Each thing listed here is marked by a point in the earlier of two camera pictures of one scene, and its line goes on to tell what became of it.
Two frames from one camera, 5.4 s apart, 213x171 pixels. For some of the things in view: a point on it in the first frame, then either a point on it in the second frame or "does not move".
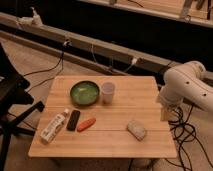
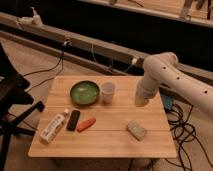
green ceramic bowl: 84,92 does not move
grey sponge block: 136,129 does not move
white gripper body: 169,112 → 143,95
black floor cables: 184,133 does not move
